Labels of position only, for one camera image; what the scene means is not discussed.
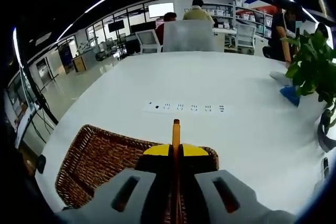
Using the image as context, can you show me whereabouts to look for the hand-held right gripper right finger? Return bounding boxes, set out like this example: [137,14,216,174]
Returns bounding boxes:
[178,144,296,224]

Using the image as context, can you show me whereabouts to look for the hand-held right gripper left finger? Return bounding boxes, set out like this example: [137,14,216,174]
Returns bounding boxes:
[56,143,174,224]

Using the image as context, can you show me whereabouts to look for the brown wicker storage slots tray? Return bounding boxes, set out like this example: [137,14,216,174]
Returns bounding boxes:
[54,124,220,209]

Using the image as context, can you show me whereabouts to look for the wooden chopstick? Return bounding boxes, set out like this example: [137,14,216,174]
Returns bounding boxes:
[171,119,182,224]

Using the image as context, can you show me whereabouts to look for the storage shelves with boxes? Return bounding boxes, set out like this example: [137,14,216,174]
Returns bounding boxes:
[202,0,274,37]

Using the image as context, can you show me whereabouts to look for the white table socket strip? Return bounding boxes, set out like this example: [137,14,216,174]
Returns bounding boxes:
[142,101,228,115]

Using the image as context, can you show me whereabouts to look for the black oval object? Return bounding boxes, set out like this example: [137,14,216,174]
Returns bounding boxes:
[36,154,47,174]

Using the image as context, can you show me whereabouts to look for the small black gadget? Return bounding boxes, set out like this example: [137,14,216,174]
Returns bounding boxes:
[322,156,331,177]

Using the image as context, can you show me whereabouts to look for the blue cloth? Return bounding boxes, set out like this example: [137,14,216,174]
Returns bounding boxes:
[279,84,301,108]

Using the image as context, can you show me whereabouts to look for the black curved band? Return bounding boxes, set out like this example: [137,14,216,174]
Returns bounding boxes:
[317,108,336,154]

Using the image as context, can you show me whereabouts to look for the wooden cabinet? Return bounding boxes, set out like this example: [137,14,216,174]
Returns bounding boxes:
[71,54,88,73]

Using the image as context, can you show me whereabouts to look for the white laptop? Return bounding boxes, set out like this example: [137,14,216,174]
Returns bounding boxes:
[3,71,40,149]

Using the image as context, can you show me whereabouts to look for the grey office chair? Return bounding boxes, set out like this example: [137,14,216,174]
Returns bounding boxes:
[162,20,218,52]

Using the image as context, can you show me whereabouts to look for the black laptop stand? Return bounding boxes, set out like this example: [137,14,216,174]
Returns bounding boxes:
[15,26,60,131]

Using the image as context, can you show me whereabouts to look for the blue display panel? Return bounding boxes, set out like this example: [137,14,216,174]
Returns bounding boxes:
[58,42,73,66]

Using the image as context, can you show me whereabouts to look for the green potted plant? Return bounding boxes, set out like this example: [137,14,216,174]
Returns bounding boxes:
[282,23,336,110]

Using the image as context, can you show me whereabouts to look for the black monitor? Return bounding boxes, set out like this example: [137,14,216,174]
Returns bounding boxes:
[108,19,125,32]

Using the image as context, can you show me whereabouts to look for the short ceiling light strip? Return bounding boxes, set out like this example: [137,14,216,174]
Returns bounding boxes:
[56,0,109,42]

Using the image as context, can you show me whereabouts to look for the white wall screen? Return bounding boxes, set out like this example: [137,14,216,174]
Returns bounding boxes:
[147,2,175,20]

